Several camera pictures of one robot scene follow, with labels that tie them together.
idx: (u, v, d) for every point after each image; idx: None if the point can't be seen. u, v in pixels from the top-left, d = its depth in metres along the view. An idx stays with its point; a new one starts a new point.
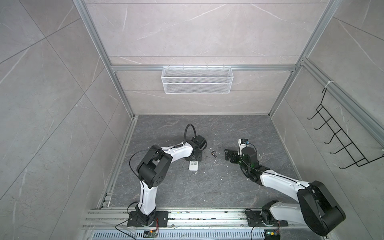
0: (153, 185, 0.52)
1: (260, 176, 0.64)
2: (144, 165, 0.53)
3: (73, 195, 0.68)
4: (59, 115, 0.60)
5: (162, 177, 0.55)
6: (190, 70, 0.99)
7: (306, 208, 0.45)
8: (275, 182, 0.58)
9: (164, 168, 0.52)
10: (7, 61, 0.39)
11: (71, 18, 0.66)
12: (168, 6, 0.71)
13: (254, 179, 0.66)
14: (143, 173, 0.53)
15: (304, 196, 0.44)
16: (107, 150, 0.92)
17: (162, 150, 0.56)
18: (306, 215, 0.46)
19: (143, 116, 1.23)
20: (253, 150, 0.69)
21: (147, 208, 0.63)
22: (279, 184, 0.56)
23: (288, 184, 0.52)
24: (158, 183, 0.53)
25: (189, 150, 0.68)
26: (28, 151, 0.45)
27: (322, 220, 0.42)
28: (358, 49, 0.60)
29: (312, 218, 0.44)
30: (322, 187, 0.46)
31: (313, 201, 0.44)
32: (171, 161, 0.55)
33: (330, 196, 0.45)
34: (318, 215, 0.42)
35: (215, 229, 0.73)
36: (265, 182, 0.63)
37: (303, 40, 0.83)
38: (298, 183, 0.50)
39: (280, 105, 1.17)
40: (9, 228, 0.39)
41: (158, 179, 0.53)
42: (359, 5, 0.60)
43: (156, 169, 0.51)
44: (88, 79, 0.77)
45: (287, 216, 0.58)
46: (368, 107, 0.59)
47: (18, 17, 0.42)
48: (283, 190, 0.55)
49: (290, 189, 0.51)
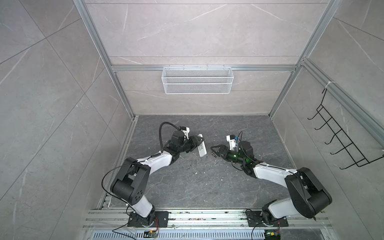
0: (133, 202, 0.46)
1: (254, 168, 0.66)
2: (118, 182, 0.47)
3: (73, 195, 0.68)
4: (59, 115, 0.60)
5: (141, 191, 0.49)
6: (190, 70, 0.99)
7: (294, 192, 0.47)
8: (265, 173, 0.61)
9: (141, 182, 0.47)
10: (7, 61, 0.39)
11: (71, 19, 0.66)
12: (169, 7, 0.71)
13: (248, 172, 0.69)
14: (119, 191, 0.46)
15: (290, 181, 0.47)
16: (106, 150, 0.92)
17: (137, 162, 0.51)
18: (294, 199, 0.48)
19: (143, 116, 1.23)
20: (249, 144, 0.70)
21: (141, 213, 0.62)
22: (270, 174, 0.59)
23: (277, 172, 0.54)
24: (138, 199, 0.49)
25: (169, 158, 0.65)
26: (29, 151, 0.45)
27: (308, 202, 0.44)
28: (358, 49, 0.60)
29: (299, 201, 0.46)
30: (310, 172, 0.48)
31: (299, 185, 0.46)
32: (148, 172, 0.49)
33: (316, 181, 0.47)
34: (304, 198, 0.45)
35: (215, 229, 0.73)
36: (258, 174, 0.65)
37: (303, 40, 0.83)
38: (286, 170, 0.53)
39: (280, 105, 1.17)
40: (9, 228, 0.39)
41: (137, 194, 0.47)
42: (358, 5, 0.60)
43: (133, 185, 0.46)
44: (88, 79, 0.77)
45: (283, 210, 0.59)
46: (369, 107, 0.59)
47: (18, 17, 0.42)
48: (274, 180, 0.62)
49: (280, 177, 0.54)
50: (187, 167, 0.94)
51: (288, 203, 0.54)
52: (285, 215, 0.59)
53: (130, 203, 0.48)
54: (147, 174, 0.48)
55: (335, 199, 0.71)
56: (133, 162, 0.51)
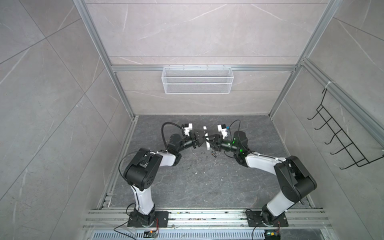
0: (144, 187, 0.50)
1: (246, 157, 0.68)
2: (132, 167, 0.52)
3: (73, 195, 0.68)
4: (59, 115, 0.60)
5: (153, 179, 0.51)
6: (190, 70, 0.99)
7: (282, 179, 0.49)
8: (257, 161, 0.63)
9: (154, 168, 0.52)
10: (7, 61, 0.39)
11: (71, 19, 0.66)
12: (169, 7, 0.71)
13: (240, 161, 0.71)
14: (131, 176, 0.51)
15: (280, 168, 0.49)
16: (107, 150, 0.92)
17: (150, 151, 0.57)
18: (282, 185, 0.51)
19: (143, 116, 1.23)
20: (244, 135, 0.70)
21: (143, 209, 0.63)
22: (260, 162, 0.61)
23: (267, 161, 0.57)
24: (149, 184, 0.53)
25: (174, 157, 0.71)
26: (29, 152, 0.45)
27: (294, 187, 0.47)
28: (358, 49, 0.60)
29: (287, 187, 0.49)
30: (297, 160, 0.51)
31: (287, 172, 0.49)
32: (161, 161, 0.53)
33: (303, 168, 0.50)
34: (290, 183, 0.47)
35: (215, 229, 0.73)
36: (249, 162, 0.68)
37: (303, 40, 0.83)
38: (276, 159, 0.54)
39: (280, 105, 1.17)
40: (9, 228, 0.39)
41: (149, 180, 0.51)
42: (358, 5, 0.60)
43: (147, 169, 0.51)
44: (88, 79, 0.77)
45: (280, 205, 0.59)
46: (369, 106, 0.59)
47: (18, 17, 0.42)
48: (264, 168, 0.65)
49: (269, 165, 0.57)
50: (187, 167, 0.94)
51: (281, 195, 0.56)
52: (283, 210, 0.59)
53: (142, 188, 0.51)
54: (159, 163, 0.54)
55: (336, 200, 0.72)
56: (147, 151, 0.57)
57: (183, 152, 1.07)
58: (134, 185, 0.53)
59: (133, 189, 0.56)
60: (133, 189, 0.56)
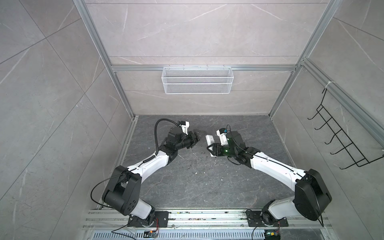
0: (125, 212, 0.44)
1: (251, 158, 0.60)
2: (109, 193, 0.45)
3: (73, 195, 0.68)
4: (59, 115, 0.60)
5: (134, 201, 0.47)
6: (190, 70, 0.99)
7: (305, 201, 0.44)
8: (266, 167, 0.56)
9: (132, 192, 0.44)
10: (7, 60, 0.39)
11: (71, 19, 0.66)
12: (169, 7, 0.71)
13: (243, 161, 0.63)
14: (111, 202, 0.45)
15: (306, 193, 0.43)
16: (107, 150, 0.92)
17: (128, 171, 0.48)
18: (300, 205, 0.46)
19: (143, 116, 1.23)
20: (238, 133, 0.65)
21: (141, 215, 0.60)
22: (272, 170, 0.54)
23: (284, 173, 0.49)
24: (130, 208, 0.46)
25: (165, 160, 0.61)
26: (28, 152, 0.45)
27: (316, 209, 0.43)
28: (358, 50, 0.60)
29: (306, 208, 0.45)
30: (317, 175, 0.45)
31: (312, 195, 0.44)
32: (140, 181, 0.46)
33: (323, 184, 0.46)
34: (313, 206, 0.43)
35: (215, 229, 0.73)
36: (254, 164, 0.60)
37: (302, 40, 0.83)
38: (294, 172, 0.48)
39: (280, 105, 1.17)
40: (9, 228, 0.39)
41: (129, 204, 0.45)
42: (358, 5, 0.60)
43: (124, 196, 0.44)
44: (88, 79, 0.77)
45: (284, 211, 0.59)
46: (369, 106, 0.59)
47: (18, 17, 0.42)
48: (273, 175, 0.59)
49: (285, 177, 0.50)
50: (187, 167, 0.94)
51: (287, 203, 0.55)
52: (286, 216, 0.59)
53: (123, 213, 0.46)
54: (139, 183, 0.46)
55: (336, 200, 0.72)
56: (124, 170, 0.48)
57: (183, 152, 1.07)
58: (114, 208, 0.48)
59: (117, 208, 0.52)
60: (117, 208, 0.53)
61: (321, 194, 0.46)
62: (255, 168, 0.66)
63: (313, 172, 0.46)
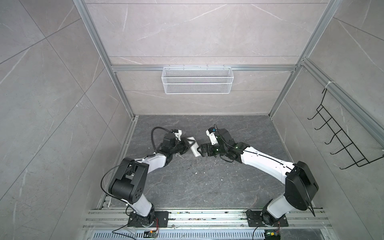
0: (133, 200, 0.47)
1: (241, 154, 0.60)
2: (117, 182, 0.47)
3: (73, 195, 0.68)
4: (59, 115, 0.60)
5: (141, 190, 0.50)
6: (190, 70, 0.99)
7: (294, 193, 0.46)
8: (257, 162, 0.56)
9: (140, 179, 0.47)
10: (7, 60, 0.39)
11: (71, 18, 0.66)
12: (169, 7, 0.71)
13: (234, 156, 0.62)
14: (119, 191, 0.46)
15: (295, 184, 0.44)
16: (107, 150, 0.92)
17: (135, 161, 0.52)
18: (290, 196, 0.48)
19: (143, 116, 1.23)
20: (224, 130, 0.66)
21: (142, 212, 0.62)
22: (263, 164, 0.54)
23: (274, 167, 0.50)
24: (138, 197, 0.49)
25: (164, 159, 0.67)
26: (28, 152, 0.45)
27: (305, 200, 0.45)
28: (358, 49, 0.60)
29: (295, 199, 0.47)
30: (305, 167, 0.47)
31: (301, 186, 0.45)
32: (147, 170, 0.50)
33: (310, 175, 0.47)
34: (303, 196, 0.45)
35: (215, 229, 0.73)
36: (245, 159, 0.60)
37: (303, 40, 0.83)
38: (284, 165, 0.49)
39: (280, 105, 1.17)
40: (9, 228, 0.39)
41: (137, 192, 0.48)
42: (358, 5, 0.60)
43: (132, 182, 0.47)
44: (88, 79, 0.77)
45: (282, 208, 0.58)
46: (368, 106, 0.59)
47: (18, 18, 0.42)
48: (265, 169, 0.54)
49: (275, 171, 0.50)
50: (187, 167, 0.94)
51: (281, 200, 0.56)
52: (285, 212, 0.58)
53: (131, 202, 0.48)
54: (146, 173, 0.50)
55: (336, 200, 0.72)
56: (131, 161, 0.52)
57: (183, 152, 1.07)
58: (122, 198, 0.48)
59: None
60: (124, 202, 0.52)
61: (309, 184, 0.47)
62: (246, 163, 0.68)
63: (301, 164, 0.47)
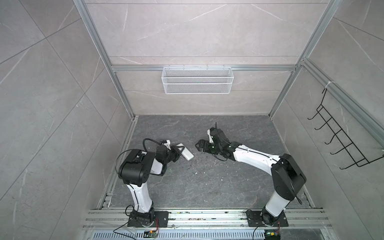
0: (142, 178, 0.51)
1: (234, 153, 0.64)
2: (127, 164, 0.53)
3: (73, 195, 0.68)
4: (59, 115, 0.60)
5: (148, 173, 0.55)
6: (190, 70, 0.99)
7: (280, 183, 0.48)
8: (248, 157, 0.59)
9: (149, 162, 0.55)
10: (7, 60, 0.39)
11: (71, 18, 0.66)
12: (169, 7, 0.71)
13: (228, 155, 0.66)
14: (129, 168, 0.51)
15: (279, 173, 0.47)
16: (107, 150, 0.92)
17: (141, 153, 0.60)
18: (278, 187, 0.51)
19: (143, 116, 1.23)
20: (219, 129, 0.69)
21: (143, 203, 0.62)
22: (253, 159, 0.57)
23: (262, 160, 0.54)
24: (145, 178, 0.53)
25: (159, 167, 0.73)
26: (28, 152, 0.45)
27: (291, 189, 0.47)
28: (358, 49, 0.60)
29: (283, 189, 0.49)
30: (290, 158, 0.50)
31: (285, 175, 0.47)
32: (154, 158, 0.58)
33: (296, 165, 0.50)
34: (288, 186, 0.47)
35: (215, 229, 0.73)
36: (237, 157, 0.64)
37: (303, 40, 0.83)
38: (270, 158, 0.52)
39: (280, 105, 1.17)
40: (9, 228, 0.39)
41: (146, 172, 0.53)
42: (358, 5, 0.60)
43: (142, 163, 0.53)
44: (88, 79, 0.77)
45: (278, 205, 0.60)
46: (368, 106, 0.59)
47: (18, 18, 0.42)
48: (256, 164, 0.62)
49: (263, 164, 0.54)
50: (187, 167, 0.94)
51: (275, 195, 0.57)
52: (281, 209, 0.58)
53: (140, 177, 0.50)
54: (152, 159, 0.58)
55: (336, 200, 0.72)
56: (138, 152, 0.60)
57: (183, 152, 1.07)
58: (129, 179, 0.51)
59: (131, 187, 0.55)
60: (131, 187, 0.55)
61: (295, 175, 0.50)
62: (238, 161, 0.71)
63: (286, 156, 0.50)
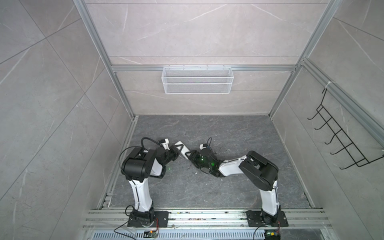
0: (145, 172, 0.53)
1: (219, 168, 0.73)
2: (130, 159, 0.55)
3: (73, 195, 0.68)
4: (59, 115, 0.60)
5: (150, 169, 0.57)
6: (190, 70, 0.99)
7: (250, 174, 0.55)
8: (228, 168, 0.68)
9: (152, 158, 0.58)
10: (7, 60, 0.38)
11: (71, 18, 0.66)
12: (169, 7, 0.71)
13: (217, 175, 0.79)
14: (133, 162, 0.54)
15: (244, 166, 0.54)
16: (107, 150, 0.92)
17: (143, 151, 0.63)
18: (253, 180, 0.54)
19: (143, 116, 1.23)
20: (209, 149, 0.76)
21: (143, 202, 0.62)
22: (230, 167, 0.67)
23: (234, 164, 0.63)
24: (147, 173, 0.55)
25: (158, 169, 0.74)
26: (28, 151, 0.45)
27: (259, 178, 0.52)
28: (358, 50, 0.60)
29: (256, 180, 0.54)
30: (255, 153, 0.58)
31: (250, 167, 0.54)
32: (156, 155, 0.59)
33: (262, 157, 0.56)
34: (255, 175, 0.53)
35: (215, 229, 0.73)
36: (224, 171, 0.72)
37: (303, 40, 0.83)
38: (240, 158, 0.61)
39: (279, 105, 1.16)
40: (9, 228, 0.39)
41: (149, 168, 0.56)
42: (358, 5, 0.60)
43: (145, 158, 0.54)
44: (88, 79, 0.77)
45: (268, 201, 0.62)
46: (368, 106, 0.59)
47: (18, 18, 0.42)
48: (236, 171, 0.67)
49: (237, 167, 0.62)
50: (187, 167, 0.94)
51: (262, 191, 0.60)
52: (271, 204, 0.62)
53: (143, 171, 0.52)
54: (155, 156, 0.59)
55: (336, 199, 0.72)
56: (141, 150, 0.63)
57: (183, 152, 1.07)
58: (132, 173, 0.54)
59: (133, 183, 0.57)
60: (133, 183, 0.57)
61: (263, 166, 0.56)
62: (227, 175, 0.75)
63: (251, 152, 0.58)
